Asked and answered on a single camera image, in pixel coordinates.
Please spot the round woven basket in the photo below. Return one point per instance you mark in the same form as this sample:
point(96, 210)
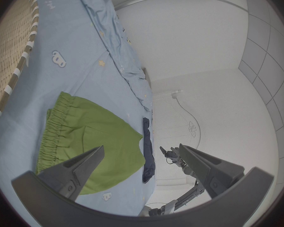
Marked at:
point(9, 55)

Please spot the bed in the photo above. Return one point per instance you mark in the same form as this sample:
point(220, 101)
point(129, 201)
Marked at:
point(85, 67)

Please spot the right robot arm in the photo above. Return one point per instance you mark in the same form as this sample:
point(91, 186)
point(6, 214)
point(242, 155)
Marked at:
point(189, 195)

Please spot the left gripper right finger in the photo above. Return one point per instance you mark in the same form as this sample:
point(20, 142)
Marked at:
point(210, 171)

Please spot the green shorts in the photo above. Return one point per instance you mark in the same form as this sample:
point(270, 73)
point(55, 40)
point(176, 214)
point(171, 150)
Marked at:
point(90, 131)

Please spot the pale blue quilt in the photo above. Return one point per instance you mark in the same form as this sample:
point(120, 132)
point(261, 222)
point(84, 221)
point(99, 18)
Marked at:
point(113, 39)

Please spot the dark blue garment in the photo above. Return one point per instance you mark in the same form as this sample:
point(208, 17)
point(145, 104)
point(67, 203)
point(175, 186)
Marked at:
point(148, 148)

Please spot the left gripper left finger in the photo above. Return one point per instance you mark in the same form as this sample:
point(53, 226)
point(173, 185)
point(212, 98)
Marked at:
point(78, 171)

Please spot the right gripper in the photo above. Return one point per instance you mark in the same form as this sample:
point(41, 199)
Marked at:
point(173, 154)

